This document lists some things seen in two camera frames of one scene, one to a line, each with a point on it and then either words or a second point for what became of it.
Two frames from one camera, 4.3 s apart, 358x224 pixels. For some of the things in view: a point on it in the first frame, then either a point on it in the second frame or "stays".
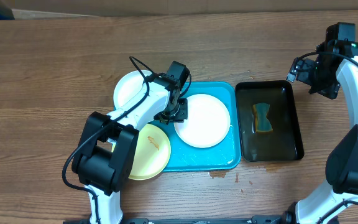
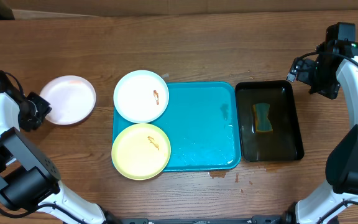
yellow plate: (153, 153) stays
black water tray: (284, 142) stays
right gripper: (331, 91) stays
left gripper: (182, 116) to (30, 125)
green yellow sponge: (261, 124) stays
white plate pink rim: (207, 123) to (72, 99)
